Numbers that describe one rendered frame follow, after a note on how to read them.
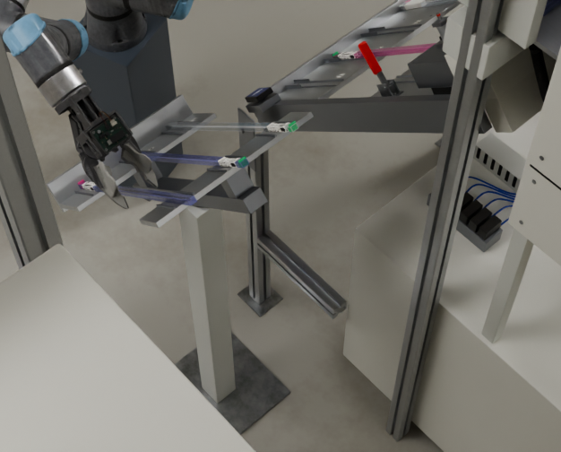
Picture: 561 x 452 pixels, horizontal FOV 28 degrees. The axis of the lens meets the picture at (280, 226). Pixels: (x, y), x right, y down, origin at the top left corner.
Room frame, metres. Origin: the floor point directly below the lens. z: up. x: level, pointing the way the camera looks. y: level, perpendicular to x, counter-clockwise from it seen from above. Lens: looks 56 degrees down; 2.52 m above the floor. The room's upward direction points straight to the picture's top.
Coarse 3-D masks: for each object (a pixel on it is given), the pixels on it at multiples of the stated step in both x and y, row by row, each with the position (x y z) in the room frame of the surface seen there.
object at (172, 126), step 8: (168, 128) 1.44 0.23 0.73; (176, 128) 1.42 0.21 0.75; (184, 128) 1.40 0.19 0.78; (192, 128) 1.38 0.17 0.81; (200, 128) 1.36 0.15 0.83; (208, 128) 1.34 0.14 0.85; (216, 128) 1.32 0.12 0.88; (224, 128) 1.30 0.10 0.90; (232, 128) 1.28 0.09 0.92; (240, 128) 1.26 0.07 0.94; (248, 128) 1.25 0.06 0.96; (256, 128) 1.23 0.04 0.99; (264, 128) 1.22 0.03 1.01; (288, 128) 1.17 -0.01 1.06; (296, 128) 1.17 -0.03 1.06
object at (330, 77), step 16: (400, 16) 1.73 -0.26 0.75; (416, 16) 1.69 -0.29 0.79; (432, 16) 1.64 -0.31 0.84; (368, 32) 1.71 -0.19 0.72; (384, 32) 1.66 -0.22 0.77; (400, 32) 1.62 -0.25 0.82; (416, 32) 1.59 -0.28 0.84; (352, 48) 1.64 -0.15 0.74; (336, 64) 1.58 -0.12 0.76; (352, 64) 1.54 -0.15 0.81; (304, 80) 1.55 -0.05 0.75; (320, 80) 1.52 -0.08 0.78; (336, 80) 1.48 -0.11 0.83; (288, 96) 1.50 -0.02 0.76; (304, 96) 1.46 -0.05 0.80; (320, 96) 1.42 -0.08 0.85
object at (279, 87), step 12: (396, 0) 1.80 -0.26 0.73; (384, 12) 1.76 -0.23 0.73; (396, 12) 1.77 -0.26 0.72; (372, 24) 1.73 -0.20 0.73; (348, 36) 1.69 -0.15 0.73; (360, 36) 1.70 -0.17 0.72; (336, 48) 1.66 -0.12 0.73; (312, 60) 1.62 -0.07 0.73; (300, 72) 1.59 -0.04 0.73; (276, 84) 1.55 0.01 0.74; (288, 84) 1.56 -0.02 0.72
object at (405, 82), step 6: (408, 72) 1.37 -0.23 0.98; (396, 78) 1.36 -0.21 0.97; (402, 78) 1.35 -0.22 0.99; (408, 78) 1.33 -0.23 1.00; (396, 84) 1.33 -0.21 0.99; (402, 84) 1.31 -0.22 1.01; (408, 84) 1.30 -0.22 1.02; (414, 84) 1.29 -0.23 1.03; (402, 90) 1.29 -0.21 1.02; (408, 90) 1.28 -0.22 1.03; (414, 90) 1.27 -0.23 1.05; (420, 90) 1.26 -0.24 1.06; (426, 90) 1.25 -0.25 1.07; (372, 96) 1.31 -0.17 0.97; (378, 96) 1.30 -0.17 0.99
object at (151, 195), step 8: (80, 184) 1.29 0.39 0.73; (120, 192) 1.18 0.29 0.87; (128, 192) 1.15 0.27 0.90; (136, 192) 1.14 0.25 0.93; (144, 192) 1.12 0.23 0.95; (152, 192) 1.11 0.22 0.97; (160, 192) 1.09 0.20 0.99; (160, 200) 1.08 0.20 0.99; (168, 200) 1.06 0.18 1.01; (176, 200) 1.04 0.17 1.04; (184, 200) 1.03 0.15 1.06; (192, 200) 1.02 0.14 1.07
